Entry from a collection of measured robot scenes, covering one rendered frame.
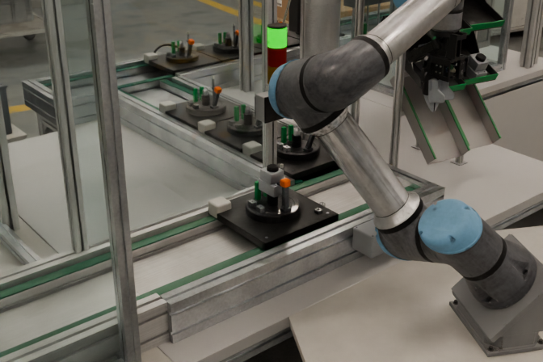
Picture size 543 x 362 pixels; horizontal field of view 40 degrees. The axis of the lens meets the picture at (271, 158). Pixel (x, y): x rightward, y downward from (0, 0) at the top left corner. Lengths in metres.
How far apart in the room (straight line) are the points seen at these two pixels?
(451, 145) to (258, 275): 0.80
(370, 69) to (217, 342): 0.67
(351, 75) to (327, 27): 1.53
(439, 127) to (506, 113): 1.29
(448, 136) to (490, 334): 0.79
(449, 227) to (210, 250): 0.63
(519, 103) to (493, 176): 1.17
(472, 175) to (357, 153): 0.97
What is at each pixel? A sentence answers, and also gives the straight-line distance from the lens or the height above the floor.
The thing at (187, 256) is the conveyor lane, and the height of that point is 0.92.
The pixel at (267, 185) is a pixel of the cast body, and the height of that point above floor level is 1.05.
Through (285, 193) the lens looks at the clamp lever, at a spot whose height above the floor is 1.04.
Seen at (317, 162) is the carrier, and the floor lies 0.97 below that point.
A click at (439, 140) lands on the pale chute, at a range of 2.24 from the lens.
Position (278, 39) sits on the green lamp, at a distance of 1.90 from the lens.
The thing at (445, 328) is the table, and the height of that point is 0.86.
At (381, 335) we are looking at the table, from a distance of 1.68.
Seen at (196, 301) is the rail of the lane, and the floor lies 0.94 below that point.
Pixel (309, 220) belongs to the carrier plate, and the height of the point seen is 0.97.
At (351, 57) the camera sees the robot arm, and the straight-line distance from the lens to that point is 1.40.
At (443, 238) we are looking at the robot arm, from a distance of 1.53.
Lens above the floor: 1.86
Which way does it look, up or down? 24 degrees down
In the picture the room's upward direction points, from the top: straight up
